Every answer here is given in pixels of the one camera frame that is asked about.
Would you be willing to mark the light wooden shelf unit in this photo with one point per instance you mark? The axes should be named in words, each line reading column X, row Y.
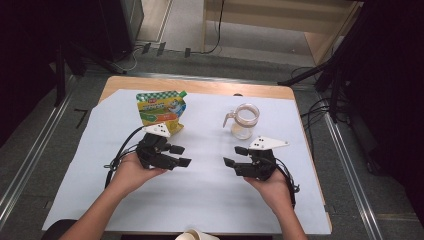
column 286, row 16

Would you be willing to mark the white paper sheet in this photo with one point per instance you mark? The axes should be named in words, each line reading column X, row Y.
column 200, row 200

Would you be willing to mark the person's right hand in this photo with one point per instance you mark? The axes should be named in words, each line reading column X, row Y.
column 275, row 190

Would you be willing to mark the person's left hand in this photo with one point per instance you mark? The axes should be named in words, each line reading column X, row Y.
column 133, row 175

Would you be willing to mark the small black floor block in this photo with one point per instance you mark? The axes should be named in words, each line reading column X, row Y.
column 146, row 48

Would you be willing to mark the clear glass jar with lid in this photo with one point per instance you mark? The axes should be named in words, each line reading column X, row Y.
column 245, row 121

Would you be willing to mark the black cabinet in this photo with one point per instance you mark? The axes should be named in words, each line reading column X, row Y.
column 116, row 26

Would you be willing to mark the black chair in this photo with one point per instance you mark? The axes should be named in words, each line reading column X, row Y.
column 58, row 228

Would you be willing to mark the black metal stand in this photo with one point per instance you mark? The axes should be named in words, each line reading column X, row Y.
column 333, row 66
column 60, row 73

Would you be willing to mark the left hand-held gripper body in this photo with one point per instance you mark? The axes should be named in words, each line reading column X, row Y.
column 151, row 150

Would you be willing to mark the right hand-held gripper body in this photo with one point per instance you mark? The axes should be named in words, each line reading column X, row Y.
column 261, row 165

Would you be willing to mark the white paper cup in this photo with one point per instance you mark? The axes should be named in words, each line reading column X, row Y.
column 195, row 235

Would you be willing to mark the yellow green spouted pouch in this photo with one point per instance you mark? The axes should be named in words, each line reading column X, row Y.
column 160, row 108

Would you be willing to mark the wooden table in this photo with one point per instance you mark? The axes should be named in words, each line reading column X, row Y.
column 200, row 85

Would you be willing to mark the metal floor rail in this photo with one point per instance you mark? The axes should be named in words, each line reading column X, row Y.
column 353, row 180
column 30, row 156

